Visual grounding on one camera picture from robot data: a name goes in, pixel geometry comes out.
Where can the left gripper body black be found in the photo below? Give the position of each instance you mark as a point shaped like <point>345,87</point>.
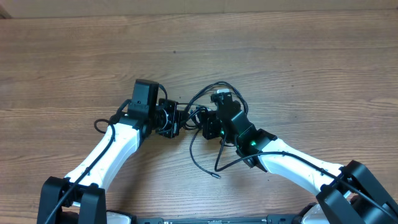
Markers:
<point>167,118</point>

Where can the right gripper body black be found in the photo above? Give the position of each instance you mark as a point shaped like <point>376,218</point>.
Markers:
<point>212,129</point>

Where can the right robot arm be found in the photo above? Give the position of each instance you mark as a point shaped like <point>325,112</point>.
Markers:
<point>345,194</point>

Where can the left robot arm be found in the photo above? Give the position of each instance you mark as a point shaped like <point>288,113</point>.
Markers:
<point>80,197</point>

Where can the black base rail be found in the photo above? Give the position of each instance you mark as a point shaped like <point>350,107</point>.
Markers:
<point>269,219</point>

